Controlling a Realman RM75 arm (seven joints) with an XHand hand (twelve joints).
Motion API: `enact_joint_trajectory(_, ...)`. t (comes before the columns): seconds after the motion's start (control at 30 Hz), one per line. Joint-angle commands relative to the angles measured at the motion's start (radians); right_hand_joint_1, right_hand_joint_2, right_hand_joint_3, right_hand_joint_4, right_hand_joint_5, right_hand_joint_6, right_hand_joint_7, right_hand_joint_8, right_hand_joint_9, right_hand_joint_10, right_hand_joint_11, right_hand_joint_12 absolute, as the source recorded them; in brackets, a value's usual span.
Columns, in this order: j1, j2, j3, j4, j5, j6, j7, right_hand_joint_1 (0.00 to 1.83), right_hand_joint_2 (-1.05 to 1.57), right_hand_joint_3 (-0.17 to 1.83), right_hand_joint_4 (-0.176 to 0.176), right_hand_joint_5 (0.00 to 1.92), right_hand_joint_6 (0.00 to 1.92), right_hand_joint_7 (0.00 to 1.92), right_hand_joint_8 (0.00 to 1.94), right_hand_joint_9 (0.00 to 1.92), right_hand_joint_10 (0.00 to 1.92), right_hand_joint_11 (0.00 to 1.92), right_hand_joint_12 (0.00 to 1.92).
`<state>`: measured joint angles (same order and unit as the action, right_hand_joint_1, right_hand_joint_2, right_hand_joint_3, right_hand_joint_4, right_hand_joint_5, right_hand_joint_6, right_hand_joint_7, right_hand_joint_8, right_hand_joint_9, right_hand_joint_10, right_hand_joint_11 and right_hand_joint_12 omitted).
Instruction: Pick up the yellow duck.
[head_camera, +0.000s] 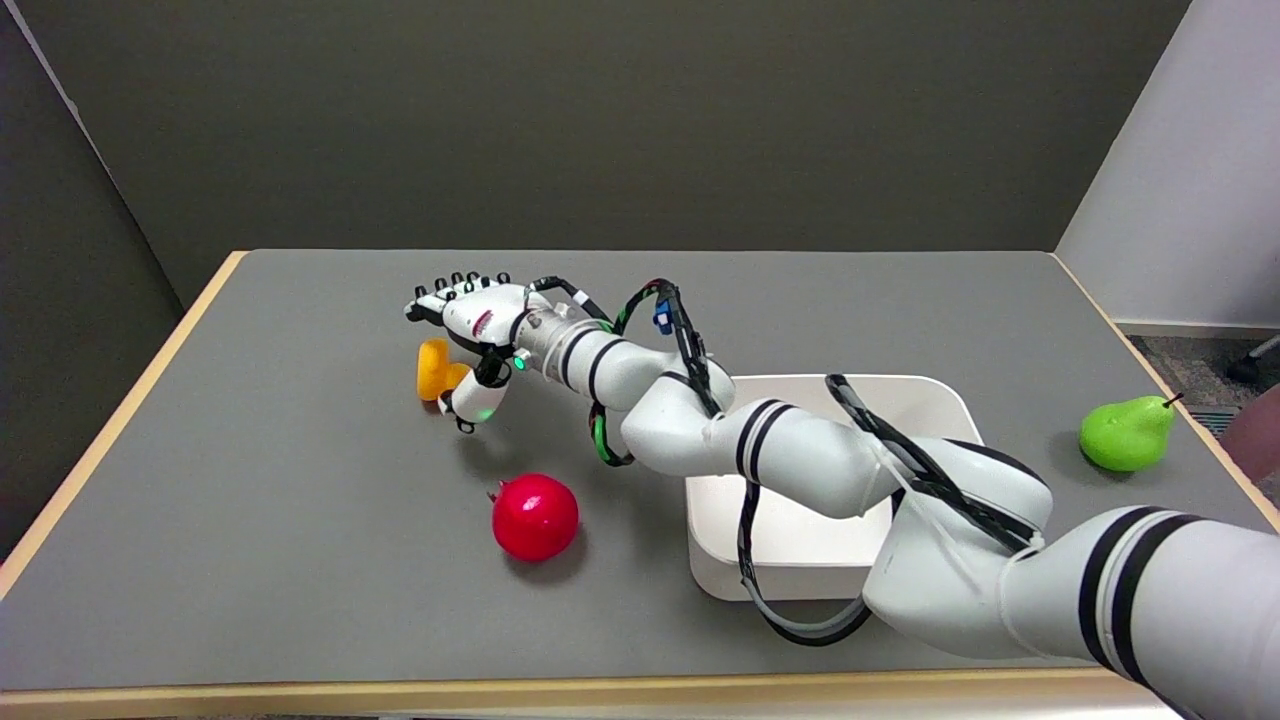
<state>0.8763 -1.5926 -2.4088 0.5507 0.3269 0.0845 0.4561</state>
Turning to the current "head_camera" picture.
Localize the green pear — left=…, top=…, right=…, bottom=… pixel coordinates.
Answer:
left=1079, top=393, right=1184, bottom=473

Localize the red pomegranate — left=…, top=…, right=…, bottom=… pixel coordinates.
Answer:
left=487, top=473, right=580, bottom=563

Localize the black chair caster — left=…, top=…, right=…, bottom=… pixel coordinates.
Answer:
left=1228, top=337, right=1280, bottom=387

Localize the white rectangular plastic bin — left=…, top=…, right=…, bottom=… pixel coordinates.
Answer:
left=684, top=374, right=985, bottom=603

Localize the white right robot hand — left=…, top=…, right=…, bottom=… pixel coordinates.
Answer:
left=404, top=272, right=544, bottom=434

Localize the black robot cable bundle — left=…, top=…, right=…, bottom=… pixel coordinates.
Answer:
left=529, top=277, right=1046, bottom=648

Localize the yellow rubber duck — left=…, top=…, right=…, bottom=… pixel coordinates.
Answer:
left=416, top=338, right=472, bottom=403

